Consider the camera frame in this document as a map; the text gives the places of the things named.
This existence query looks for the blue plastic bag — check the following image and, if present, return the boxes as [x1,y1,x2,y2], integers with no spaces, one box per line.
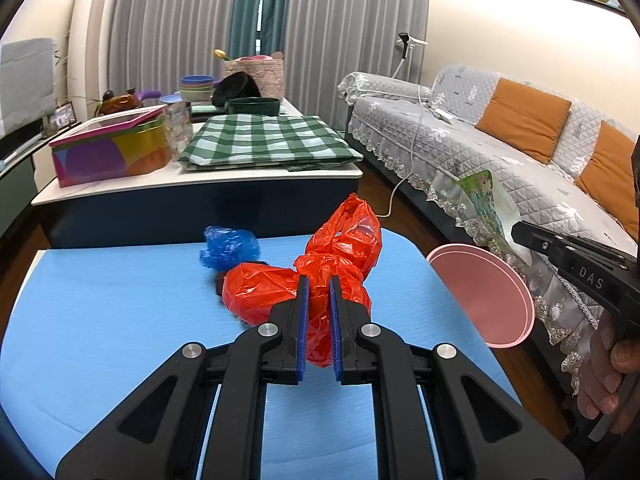
[200,226,262,272]

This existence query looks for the white phone holder stand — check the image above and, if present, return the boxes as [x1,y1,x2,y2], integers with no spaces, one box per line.
[397,32,429,81]

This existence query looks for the pink plate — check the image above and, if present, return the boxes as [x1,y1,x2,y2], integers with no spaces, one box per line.
[426,243,535,350]

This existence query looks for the teal curtain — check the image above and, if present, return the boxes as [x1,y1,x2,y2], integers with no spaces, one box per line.
[227,0,292,98]

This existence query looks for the grey curtain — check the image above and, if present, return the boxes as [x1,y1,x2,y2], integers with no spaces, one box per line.
[107,0,241,96]
[282,0,431,131]

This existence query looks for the pink lace basket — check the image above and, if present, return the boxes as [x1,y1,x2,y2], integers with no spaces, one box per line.
[221,54,286,98]

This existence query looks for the dark green round container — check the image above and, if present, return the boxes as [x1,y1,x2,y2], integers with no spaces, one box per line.
[225,97,281,117]

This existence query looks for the colourful storage box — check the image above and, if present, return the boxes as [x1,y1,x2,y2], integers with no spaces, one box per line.
[49,106,173,188]

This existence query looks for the grey quilted pillow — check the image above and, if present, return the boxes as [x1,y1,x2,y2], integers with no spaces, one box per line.
[431,66,501,123]
[550,97,617,181]

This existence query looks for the white standing air conditioner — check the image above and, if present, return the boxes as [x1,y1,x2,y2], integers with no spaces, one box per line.
[70,0,123,111]

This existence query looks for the green printed packet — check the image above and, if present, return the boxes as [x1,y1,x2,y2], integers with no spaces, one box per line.
[452,169,533,266]

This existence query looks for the orange cushion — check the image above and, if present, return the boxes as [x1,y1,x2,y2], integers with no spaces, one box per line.
[575,121,640,241]
[475,78,572,165]

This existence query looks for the large red plastic bag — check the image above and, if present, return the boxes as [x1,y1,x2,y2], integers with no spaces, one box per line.
[221,193,383,368]

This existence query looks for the black bowl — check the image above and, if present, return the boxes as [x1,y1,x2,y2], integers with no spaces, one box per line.
[211,71,262,108]

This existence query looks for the white top coffee table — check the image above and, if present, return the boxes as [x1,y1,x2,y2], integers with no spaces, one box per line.
[31,97,365,250]

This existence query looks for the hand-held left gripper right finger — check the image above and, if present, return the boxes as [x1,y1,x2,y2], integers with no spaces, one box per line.
[330,275,586,480]

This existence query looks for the dark television cabinet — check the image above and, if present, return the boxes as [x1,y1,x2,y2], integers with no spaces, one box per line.
[0,127,56,238]

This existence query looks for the white power cable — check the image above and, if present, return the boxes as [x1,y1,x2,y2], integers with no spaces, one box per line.
[377,82,436,216]

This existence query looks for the grey cloth cover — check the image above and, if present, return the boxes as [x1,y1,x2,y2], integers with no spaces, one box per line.
[0,37,56,136]

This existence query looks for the person's right hand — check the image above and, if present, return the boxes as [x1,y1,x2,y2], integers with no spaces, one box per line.
[575,310,640,436]

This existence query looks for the brown teapot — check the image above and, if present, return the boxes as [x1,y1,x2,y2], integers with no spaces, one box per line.
[95,88,146,117]

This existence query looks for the clear plastic jar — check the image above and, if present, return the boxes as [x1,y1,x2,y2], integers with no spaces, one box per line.
[162,100,195,157]

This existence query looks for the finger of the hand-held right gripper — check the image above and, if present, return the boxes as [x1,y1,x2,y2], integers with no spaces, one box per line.
[511,220,571,275]

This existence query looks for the grey quilted sofa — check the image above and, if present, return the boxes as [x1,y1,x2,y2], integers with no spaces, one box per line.
[336,65,640,396]

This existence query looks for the small photo frame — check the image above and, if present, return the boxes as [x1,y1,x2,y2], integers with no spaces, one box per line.
[47,101,77,133]

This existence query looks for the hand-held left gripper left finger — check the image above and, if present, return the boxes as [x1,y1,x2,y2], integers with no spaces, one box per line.
[55,275,310,480]

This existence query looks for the stack of plastic bowls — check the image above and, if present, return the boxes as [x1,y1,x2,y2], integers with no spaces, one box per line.
[180,75,216,103]

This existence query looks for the green checked cloth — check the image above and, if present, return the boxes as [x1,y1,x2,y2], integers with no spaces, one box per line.
[178,114,363,173]

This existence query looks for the blue table mat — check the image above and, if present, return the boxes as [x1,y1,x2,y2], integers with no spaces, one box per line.
[0,227,521,480]

